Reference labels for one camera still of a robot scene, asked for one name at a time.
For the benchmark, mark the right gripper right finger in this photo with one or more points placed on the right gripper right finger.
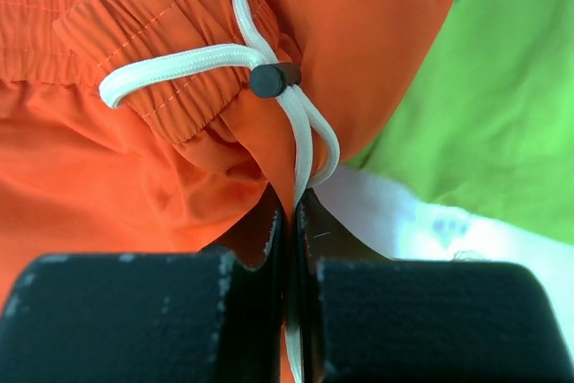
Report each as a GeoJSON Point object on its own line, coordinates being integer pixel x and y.
{"type": "Point", "coordinates": [369, 318]}

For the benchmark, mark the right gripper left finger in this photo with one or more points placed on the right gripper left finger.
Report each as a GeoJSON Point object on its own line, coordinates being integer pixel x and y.
{"type": "Point", "coordinates": [210, 316]}

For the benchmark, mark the orange shorts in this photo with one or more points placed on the orange shorts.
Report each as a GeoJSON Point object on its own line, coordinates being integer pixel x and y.
{"type": "Point", "coordinates": [154, 126]}

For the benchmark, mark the lime green shorts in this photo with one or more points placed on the lime green shorts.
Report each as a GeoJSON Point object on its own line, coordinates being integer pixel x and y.
{"type": "Point", "coordinates": [487, 123]}

